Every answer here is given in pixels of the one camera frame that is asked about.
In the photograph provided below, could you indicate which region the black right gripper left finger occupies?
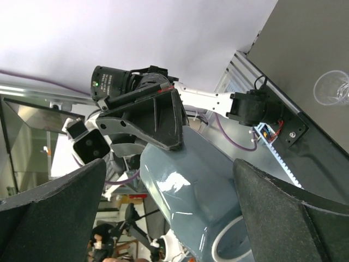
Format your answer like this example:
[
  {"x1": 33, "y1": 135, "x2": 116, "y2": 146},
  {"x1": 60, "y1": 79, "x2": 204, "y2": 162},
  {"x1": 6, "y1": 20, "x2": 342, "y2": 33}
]
[{"x1": 1, "y1": 159, "x2": 106, "y2": 261}]

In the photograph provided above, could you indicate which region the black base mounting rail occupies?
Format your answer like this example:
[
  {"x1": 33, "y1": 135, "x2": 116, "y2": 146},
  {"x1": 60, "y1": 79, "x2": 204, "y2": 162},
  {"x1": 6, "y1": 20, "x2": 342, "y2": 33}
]
[{"x1": 262, "y1": 85, "x2": 348, "y2": 204}]

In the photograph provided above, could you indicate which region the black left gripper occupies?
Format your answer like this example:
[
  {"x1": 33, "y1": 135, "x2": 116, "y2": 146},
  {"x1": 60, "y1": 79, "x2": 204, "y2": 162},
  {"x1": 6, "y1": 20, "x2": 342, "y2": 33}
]
[{"x1": 96, "y1": 65, "x2": 183, "y2": 157}]

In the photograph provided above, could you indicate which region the white toothed cable duct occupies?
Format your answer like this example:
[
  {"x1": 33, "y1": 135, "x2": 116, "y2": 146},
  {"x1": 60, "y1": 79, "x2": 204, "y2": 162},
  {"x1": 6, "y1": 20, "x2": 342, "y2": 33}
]
[{"x1": 267, "y1": 144, "x2": 303, "y2": 188}]

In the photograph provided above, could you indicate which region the grey blue ceramic mug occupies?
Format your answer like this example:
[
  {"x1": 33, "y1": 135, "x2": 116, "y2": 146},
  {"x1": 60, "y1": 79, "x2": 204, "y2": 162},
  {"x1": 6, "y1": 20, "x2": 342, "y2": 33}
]
[{"x1": 140, "y1": 126, "x2": 251, "y2": 261}]

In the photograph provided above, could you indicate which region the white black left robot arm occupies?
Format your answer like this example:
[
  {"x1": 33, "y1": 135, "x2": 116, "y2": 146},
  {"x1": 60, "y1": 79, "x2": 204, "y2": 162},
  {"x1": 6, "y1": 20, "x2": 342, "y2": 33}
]
[{"x1": 91, "y1": 65, "x2": 284, "y2": 156}]

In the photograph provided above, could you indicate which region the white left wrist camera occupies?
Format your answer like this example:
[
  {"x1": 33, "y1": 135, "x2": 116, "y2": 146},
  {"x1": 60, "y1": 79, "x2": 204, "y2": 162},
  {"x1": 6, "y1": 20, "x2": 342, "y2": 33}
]
[{"x1": 62, "y1": 118, "x2": 111, "y2": 164}]

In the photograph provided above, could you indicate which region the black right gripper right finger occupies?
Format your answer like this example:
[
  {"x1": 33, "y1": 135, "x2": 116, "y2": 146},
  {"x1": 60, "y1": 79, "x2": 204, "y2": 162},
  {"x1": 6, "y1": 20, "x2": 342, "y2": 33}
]
[{"x1": 233, "y1": 159, "x2": 348, "y2": 261}]

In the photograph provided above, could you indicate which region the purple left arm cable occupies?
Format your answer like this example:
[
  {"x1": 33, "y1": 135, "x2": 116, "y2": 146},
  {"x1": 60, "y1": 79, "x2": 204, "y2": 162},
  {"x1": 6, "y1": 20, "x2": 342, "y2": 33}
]
[{"x1": 0, "y1": 69, "x2": 258, "y2": 186}]

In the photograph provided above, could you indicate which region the small clear plastic cup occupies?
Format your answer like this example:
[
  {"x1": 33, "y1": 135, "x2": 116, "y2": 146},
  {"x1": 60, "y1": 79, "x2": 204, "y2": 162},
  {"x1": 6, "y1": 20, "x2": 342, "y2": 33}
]
[{"x1": 313, "y1": 70, "x2": 348, "y2": 106}]

